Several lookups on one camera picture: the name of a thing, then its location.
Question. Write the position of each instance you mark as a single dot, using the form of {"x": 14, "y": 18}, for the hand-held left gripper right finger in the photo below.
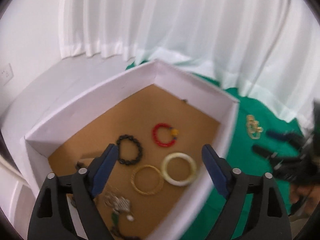
{"x": 215, "y": 170}

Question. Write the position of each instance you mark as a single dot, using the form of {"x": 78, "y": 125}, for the white wall socket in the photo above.
{"x": 5, "y": 73}

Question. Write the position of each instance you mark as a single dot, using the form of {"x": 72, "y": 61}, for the white cardboard box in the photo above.
{"x": 175, "y": 80}

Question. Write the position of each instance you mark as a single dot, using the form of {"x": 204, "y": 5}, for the ornate metal hair ornament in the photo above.
{"x": 120, "y": 202}

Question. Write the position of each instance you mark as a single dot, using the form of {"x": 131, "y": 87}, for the pale jade bangle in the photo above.
{"x": 175, "y": 182}

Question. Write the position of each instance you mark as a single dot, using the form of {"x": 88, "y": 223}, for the person's right hand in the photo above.
{"x": 303, "y": 197}

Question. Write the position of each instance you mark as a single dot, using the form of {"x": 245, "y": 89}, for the gold bangle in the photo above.
{"x": 146, "y": 192}

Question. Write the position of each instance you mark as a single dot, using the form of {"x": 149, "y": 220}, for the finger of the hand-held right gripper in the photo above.
{"x": 262, "y": 151}
{"x": 277, "y": 135}

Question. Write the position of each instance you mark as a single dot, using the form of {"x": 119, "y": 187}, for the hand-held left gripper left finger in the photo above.
{"x": 105, "y": 170}

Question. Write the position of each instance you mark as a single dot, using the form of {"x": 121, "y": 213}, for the white curtain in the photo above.
{"x": 175, "y": 17}

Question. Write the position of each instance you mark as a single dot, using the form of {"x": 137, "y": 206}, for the green cloth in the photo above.
{"x": 250, "y": 170}

